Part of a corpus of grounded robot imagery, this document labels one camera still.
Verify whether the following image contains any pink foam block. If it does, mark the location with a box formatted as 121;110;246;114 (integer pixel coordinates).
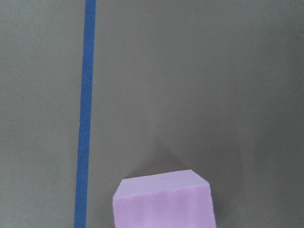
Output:
112;170;217;228

